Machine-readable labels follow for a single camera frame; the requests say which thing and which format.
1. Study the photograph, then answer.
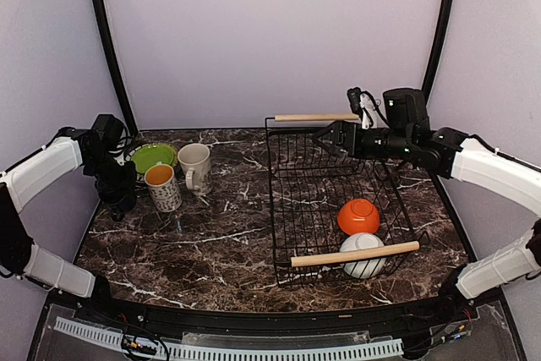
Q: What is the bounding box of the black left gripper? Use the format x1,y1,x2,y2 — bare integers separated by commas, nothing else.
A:
85,150,136,195

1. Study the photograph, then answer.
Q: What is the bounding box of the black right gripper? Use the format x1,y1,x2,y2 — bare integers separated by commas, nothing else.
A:
313,119,414,159

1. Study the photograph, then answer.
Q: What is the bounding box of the white plate with black stripes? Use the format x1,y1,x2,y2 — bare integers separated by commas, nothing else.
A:
124,144,183,184

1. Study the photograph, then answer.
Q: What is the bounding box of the green leaf-shaped dish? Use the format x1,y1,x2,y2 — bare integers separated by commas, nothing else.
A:
130,144,176,174

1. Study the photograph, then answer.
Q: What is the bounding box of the white cup with black characters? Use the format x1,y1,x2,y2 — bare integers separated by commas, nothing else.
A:
144,163,183,213

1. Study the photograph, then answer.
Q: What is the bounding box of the black wire dish rack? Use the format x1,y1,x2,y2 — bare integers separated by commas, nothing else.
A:
265,114,432,287

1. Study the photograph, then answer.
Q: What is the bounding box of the white mug with grey pattern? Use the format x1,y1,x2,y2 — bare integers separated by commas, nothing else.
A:
178,143,212,196

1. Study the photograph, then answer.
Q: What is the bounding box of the orange bowl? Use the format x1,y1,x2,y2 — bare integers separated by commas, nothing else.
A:
337,199,380,235

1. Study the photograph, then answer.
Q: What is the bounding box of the white bowl with black stripes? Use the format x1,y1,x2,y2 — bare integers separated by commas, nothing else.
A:
339,232,386,280

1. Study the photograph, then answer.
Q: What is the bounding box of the dark green cup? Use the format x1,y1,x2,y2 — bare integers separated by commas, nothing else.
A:
106,194,137,222

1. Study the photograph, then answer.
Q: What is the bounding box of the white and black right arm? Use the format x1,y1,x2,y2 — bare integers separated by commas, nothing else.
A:
312,88,540,322

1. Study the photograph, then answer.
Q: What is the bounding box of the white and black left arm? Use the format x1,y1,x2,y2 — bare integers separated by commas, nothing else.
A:
1,114,137,324

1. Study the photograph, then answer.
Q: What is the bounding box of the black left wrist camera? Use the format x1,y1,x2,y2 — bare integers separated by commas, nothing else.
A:
110,140,130,166

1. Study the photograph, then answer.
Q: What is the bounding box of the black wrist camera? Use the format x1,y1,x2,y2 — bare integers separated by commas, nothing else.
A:
347,87,377,129
110,140,130,166

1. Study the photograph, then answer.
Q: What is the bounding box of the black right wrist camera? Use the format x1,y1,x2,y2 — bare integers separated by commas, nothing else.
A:
347,87,377,129

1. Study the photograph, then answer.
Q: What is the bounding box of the white slotted cable duct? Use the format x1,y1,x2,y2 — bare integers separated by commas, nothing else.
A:
54,316,404,361

